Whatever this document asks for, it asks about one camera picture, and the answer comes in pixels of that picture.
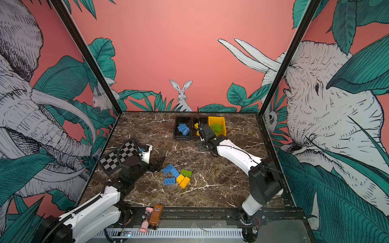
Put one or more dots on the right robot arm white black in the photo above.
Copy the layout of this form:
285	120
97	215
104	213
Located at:
264	180

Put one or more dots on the white vent strip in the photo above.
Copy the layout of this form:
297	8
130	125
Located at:
181	233

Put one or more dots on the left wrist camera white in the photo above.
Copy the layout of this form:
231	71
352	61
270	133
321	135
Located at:
146	152

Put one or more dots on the yellow lego brick long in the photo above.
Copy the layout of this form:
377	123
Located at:
184	183

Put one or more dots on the blue lego brick diagonal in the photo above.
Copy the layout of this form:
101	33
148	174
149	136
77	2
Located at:
174	172

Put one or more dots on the blue lego brick front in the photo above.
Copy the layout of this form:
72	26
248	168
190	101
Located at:
169	181

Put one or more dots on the checkerboard calibration board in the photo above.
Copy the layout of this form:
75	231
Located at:
114	160

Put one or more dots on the black bin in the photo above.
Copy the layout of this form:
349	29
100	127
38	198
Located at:
196	121
182	120

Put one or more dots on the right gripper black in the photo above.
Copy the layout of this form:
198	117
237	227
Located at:
201	147

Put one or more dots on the blue lego brick angled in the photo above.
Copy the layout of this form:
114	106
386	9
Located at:
168	169

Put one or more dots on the pink bottle on rail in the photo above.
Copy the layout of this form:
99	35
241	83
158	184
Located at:
145	220

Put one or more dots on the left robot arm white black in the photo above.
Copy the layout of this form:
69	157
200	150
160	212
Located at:
103	210

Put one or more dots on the yellow storage bin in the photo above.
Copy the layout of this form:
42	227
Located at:
218	120

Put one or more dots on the green lego brick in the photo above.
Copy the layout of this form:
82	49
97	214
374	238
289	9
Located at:
186	173
217	128

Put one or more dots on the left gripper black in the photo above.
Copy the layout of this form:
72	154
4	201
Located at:
158	165

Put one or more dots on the black front rail frame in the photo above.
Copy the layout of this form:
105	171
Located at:
285	225

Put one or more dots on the brown bottle on rail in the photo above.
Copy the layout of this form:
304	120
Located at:
155	218

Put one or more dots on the yellow lego brick small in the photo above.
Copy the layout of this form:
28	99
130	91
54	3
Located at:
180	178

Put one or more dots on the blue lego brick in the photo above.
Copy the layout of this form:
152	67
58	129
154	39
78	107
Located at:
181	127
185	131
169	181

